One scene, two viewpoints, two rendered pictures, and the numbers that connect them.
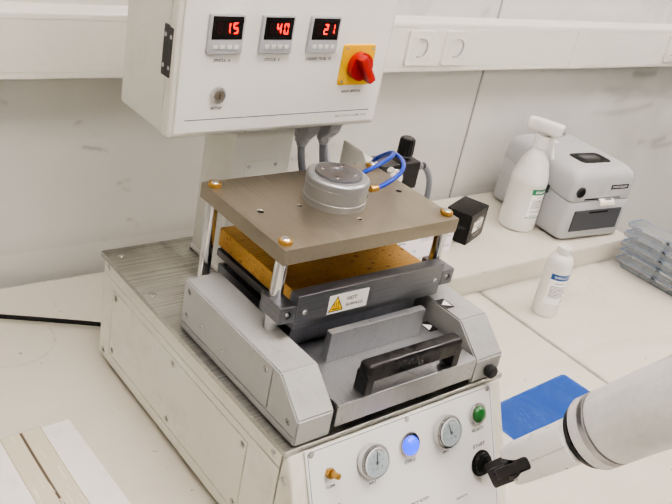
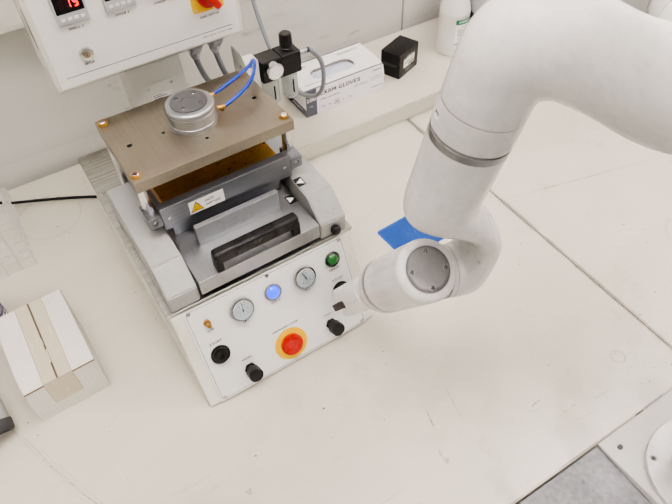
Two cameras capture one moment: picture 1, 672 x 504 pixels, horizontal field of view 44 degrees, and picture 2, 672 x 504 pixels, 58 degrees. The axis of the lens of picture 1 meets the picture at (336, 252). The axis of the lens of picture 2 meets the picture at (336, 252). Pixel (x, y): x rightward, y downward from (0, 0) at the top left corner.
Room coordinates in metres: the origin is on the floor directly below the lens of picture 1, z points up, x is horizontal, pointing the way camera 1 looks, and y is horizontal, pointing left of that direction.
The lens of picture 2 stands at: (0.21, -0.37, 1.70)
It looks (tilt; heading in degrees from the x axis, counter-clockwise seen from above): 49 degrees down; 12
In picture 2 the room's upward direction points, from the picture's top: 2 degrees counter-clockwise
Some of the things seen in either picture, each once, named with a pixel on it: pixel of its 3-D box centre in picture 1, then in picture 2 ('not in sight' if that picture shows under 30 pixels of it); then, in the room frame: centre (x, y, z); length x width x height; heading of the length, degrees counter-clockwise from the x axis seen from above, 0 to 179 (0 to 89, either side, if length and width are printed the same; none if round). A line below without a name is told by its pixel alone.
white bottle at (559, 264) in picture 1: (554, 279); not in sight; (1.46, -0.42, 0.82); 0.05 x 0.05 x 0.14
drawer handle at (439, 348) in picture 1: (410, 362); (256, 241); (0.82, -0.11, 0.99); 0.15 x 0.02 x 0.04; 133
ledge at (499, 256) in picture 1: (458, 241); (399, 73); (1.65, -0.25, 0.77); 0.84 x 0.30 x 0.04; 132
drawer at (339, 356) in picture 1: (336, 314); (221, 199); (0.92, -0.02, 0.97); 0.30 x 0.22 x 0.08; 43
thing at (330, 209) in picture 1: (327, 206); (199, 119); (0.99, 0.02, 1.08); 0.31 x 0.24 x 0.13; 133
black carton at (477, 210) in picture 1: (465, 220); (399, 56); (1.64, -0.25, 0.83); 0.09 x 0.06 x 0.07; 153
